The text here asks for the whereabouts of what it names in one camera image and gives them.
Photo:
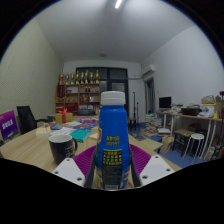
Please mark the black framed glass door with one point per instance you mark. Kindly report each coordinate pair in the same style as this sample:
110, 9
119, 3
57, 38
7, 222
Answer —
115, 78

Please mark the black office chair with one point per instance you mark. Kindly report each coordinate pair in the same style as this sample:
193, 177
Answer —
26, 118

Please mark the black tripod stand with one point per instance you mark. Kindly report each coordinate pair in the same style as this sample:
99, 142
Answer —
135, 110

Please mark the yellow notepad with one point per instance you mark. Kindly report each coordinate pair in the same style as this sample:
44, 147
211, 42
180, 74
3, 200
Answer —
43, 131

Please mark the pile of books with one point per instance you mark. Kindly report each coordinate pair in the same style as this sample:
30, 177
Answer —
152, 125

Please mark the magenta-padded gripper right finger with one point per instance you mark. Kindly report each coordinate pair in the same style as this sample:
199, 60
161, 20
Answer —
153, 168

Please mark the long wooden side desk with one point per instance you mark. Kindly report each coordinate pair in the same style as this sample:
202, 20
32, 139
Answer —
200, 117

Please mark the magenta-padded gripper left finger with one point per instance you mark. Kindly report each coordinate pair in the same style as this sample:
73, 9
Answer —
71, 170

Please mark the purple sign board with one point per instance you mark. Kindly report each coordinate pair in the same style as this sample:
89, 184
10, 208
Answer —
8, 125

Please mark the pink flat box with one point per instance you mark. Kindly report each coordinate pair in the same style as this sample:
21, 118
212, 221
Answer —
88, 120

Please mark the teal book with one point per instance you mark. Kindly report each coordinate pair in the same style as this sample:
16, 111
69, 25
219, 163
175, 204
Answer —
80, 135

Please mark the white round stool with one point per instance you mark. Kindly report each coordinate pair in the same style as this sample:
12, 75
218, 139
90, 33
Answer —
196, 136

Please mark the black mug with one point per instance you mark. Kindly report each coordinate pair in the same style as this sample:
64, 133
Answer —
61, 148

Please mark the yellow gift box red ribbon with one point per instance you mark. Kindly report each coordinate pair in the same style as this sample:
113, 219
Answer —
64, 117

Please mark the wooden shelf unit with trophies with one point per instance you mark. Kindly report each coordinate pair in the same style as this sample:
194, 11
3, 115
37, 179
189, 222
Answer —
78, 96

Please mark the white air conditioner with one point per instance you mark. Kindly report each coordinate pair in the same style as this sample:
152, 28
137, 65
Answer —
148, 70

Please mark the black computer monitor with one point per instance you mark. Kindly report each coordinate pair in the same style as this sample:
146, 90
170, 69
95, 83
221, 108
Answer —
165, 102

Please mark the brown wooden stool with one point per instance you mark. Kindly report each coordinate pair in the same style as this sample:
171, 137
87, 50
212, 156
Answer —
183, 132

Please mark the blue drink bottle white cap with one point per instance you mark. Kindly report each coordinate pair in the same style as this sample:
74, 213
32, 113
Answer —
112, 143

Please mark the small light wooden table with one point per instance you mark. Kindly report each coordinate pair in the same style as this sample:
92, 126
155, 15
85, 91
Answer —
151, 144

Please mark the white open booklet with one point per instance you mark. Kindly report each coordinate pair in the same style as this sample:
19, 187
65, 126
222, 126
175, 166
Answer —
63, 131

